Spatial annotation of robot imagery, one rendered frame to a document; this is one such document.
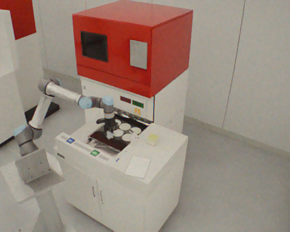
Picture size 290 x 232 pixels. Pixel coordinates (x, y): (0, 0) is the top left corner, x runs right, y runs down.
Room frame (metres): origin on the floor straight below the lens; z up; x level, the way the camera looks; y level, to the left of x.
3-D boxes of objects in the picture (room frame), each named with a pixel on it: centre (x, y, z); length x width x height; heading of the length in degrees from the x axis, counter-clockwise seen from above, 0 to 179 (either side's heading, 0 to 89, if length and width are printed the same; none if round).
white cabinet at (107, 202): (1.77, 0.17, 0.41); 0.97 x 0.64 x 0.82; 57
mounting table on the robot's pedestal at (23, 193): (1.48, 0.83, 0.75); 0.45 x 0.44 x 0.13; 130
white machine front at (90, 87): (2.19, 0.21, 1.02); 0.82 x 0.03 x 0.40; 57
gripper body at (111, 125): (1.64, 0.20, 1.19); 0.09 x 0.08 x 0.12; 61
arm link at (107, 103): (1.64, 0.21, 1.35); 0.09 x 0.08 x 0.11; 72
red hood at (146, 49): (2.45, 0.04, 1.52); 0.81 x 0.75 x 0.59; 57
